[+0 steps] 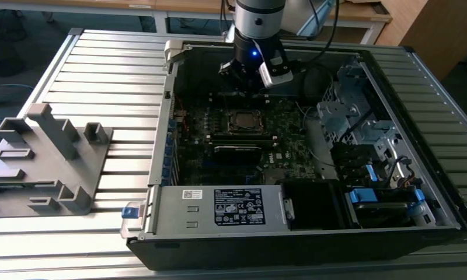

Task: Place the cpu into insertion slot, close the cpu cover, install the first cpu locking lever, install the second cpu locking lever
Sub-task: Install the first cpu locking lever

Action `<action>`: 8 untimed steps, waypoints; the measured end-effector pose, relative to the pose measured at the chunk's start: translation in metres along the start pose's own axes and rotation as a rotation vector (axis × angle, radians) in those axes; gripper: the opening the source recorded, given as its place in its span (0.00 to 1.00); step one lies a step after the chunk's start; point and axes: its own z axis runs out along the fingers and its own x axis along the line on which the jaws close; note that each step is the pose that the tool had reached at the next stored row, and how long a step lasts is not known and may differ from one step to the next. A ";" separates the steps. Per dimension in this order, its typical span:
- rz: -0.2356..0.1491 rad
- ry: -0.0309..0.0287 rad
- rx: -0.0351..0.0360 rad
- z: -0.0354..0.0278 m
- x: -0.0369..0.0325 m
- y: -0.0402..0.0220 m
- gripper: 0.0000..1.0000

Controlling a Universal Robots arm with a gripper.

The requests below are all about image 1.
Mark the silver CPU plate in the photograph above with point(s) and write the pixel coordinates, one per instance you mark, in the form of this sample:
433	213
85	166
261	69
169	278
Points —
246	120

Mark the black RAM slot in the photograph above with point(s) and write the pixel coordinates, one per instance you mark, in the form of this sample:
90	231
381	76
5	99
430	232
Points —
242	143
242	136

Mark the pale blue teach pendant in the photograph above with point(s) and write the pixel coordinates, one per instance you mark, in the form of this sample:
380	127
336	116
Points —
296	14

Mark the metal drive cage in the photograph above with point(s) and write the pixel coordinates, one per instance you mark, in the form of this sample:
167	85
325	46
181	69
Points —
336	112

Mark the green motherboard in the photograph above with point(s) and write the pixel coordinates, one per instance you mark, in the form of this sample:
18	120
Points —
292	146

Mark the black graphics card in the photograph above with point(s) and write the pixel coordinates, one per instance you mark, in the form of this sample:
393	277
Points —
238	157

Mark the brown chipset heatsink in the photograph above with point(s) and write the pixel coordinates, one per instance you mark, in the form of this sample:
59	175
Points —
276	174

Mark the wooden cabinet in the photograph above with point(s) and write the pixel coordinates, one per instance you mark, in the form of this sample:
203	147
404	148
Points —
432	35

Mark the blue drive bay clip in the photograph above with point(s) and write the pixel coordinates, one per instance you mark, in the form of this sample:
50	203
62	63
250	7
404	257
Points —
370	172

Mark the silver power supply unit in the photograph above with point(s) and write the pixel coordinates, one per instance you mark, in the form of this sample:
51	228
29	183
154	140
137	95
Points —
179	210

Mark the hard disk blue carrier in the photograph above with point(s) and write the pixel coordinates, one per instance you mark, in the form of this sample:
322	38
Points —
364	195

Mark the grey plastic parts rack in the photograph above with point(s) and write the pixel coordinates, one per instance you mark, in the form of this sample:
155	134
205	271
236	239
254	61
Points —
51	151

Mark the black office chair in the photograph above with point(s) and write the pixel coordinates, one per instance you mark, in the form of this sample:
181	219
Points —
9	67

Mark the blue case latch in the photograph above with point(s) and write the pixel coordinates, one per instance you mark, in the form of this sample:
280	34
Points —
130	212

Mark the black open PC case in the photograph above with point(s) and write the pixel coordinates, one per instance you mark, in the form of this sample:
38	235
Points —
257	251

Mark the green RAM stick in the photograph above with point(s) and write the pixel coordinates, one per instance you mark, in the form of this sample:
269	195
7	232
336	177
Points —
23	184

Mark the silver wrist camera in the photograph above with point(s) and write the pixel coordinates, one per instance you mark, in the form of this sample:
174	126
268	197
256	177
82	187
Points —
277	76

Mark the wooden desk white frame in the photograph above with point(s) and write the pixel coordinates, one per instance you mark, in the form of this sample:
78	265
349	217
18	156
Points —
358	17

